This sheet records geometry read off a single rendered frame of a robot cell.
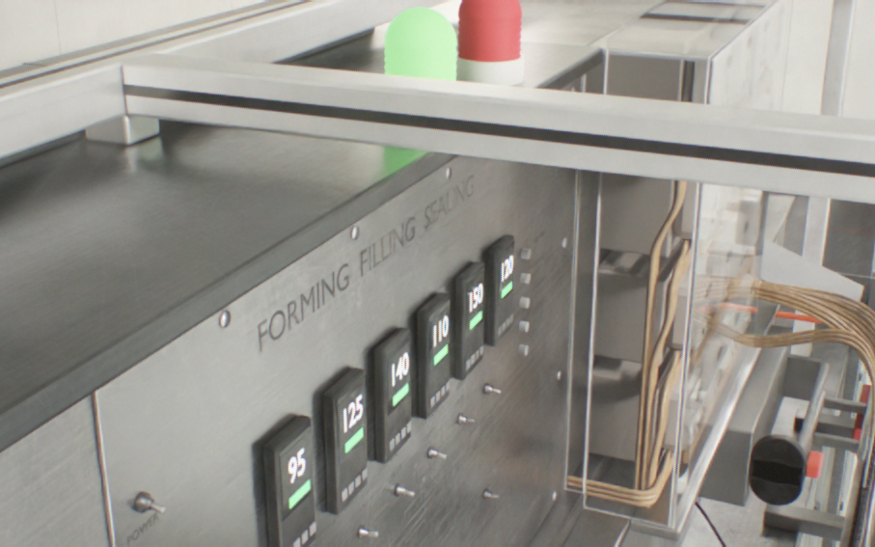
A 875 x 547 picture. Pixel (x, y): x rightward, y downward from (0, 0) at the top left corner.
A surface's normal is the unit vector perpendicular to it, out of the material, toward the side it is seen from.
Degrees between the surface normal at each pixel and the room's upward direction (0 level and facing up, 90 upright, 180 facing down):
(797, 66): 90
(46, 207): 0
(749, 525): 0
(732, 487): 90
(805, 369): 90
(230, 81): 90
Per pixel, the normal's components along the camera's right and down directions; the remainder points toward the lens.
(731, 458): -0.40, 0.33
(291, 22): 0.92, 0.15
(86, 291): 0.00, -0.93
